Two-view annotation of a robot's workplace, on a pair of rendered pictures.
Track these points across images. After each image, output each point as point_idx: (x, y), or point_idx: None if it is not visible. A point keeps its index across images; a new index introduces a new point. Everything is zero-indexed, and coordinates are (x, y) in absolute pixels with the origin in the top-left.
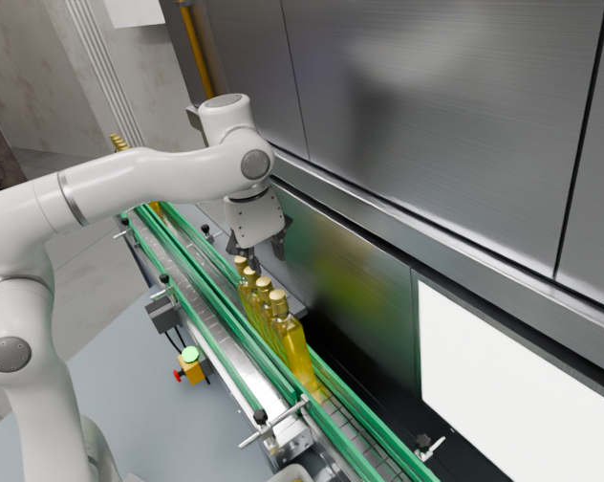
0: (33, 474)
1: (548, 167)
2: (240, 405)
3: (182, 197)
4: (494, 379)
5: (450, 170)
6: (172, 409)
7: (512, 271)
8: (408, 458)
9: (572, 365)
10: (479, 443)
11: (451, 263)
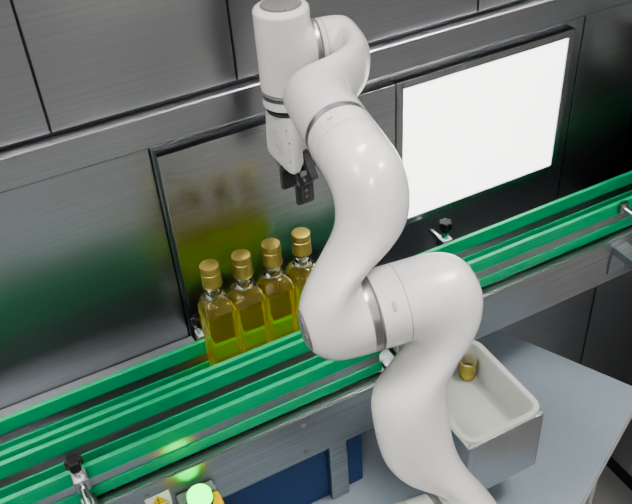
0: (477, 490)
1: None
2: (327, 412)
3: (363, 85)
4: (462, 115)
5: None
6: None
7: (461, 22)
8: (445, 250)
9: (504, 49)
10: (452, 195)
11: (427, 49)
